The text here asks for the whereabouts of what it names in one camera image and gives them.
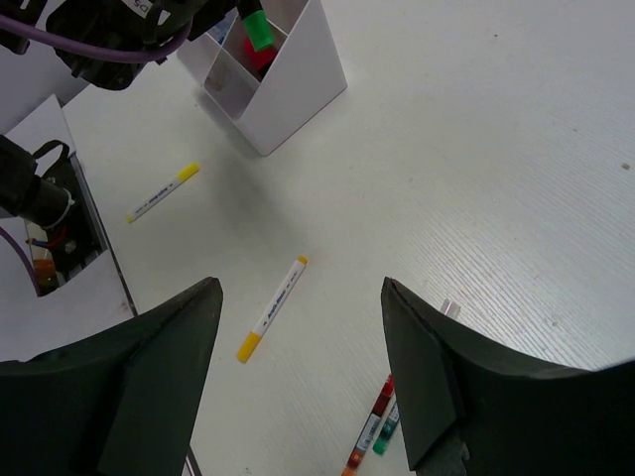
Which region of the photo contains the clear glue bottle blue cap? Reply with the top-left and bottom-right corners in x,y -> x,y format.
209,9 -> 238,45

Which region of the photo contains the green black highlighter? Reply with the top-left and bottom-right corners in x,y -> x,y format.
237,0 -> 274,52

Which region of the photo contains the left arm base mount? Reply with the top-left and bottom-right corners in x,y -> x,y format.
0,141 -> 140,318

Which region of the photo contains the yellow capped white marker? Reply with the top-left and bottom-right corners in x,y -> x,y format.
236,256 -> 309,363

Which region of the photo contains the red orange pen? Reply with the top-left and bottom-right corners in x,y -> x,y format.
341,375 -> 394,476

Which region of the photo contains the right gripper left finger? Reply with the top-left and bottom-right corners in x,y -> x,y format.
1,278 -> 223,475

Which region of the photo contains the white right organizer box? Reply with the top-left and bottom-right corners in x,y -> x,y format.
178,0 -> 347,156

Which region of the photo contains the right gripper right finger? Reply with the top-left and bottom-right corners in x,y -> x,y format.
381,278 -> 634,475

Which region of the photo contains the pink black highlighter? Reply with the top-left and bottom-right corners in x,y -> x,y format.
241,38 -> 278,82

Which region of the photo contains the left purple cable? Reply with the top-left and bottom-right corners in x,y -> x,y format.
0,12 -> 192,65

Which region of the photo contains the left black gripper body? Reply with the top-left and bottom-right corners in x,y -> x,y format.
46,0 -> 238,91

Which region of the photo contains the yellow marker near left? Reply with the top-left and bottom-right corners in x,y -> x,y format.
125,163 -> 199,223

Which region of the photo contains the green clear pen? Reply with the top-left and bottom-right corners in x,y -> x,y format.
372,398 -> 400,455

